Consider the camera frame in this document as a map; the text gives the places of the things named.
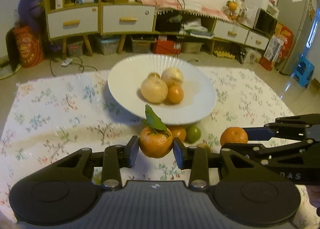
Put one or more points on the black microwave oven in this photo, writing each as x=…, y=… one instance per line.
x=264, y=22

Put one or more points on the long low tv cabinet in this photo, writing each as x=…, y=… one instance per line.
x=185, y=18

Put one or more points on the pale yellow melon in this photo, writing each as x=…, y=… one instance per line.
x=172, y=76

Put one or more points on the white drawer cabinet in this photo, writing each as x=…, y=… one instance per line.
x=125, y=17
x=71, y=18

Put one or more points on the green tomato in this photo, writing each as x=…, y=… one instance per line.
x=193, y=134

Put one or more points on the leafy orange tangerine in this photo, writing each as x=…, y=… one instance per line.
x=155, y=140

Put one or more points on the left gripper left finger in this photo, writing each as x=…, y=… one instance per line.
x=116, y=157

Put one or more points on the large white plate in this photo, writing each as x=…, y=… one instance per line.
x=125, y=79

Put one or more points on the red box under cabinet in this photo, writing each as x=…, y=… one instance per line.
x=166, y=47

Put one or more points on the brown kiwi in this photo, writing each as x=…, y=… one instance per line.
x=154, y=75
x=204, y=146

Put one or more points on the purple plush toy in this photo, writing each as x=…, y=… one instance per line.
x=31, y=13

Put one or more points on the silver refrigerator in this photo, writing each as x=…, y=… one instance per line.
x=298, y=16

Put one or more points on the hand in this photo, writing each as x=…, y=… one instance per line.
x=314, y=195

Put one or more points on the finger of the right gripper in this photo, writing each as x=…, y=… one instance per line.
x=258, y=150
x=297, y=128

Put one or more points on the left white drawer cabinet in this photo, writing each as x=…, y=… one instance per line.
x=71, y=18

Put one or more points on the blue plastic stool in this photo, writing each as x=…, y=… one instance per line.
x=303, y=72

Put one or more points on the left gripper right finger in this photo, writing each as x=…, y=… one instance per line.
x=195, y=159

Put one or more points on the large orange tomato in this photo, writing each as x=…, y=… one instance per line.
x=175, y=94

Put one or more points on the floral tablecloth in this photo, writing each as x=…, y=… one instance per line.
x=51, y=118

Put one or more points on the orange printed bag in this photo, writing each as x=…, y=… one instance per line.
x=29, y=47

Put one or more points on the large tan pomelo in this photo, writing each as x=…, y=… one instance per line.
x=154, y=90

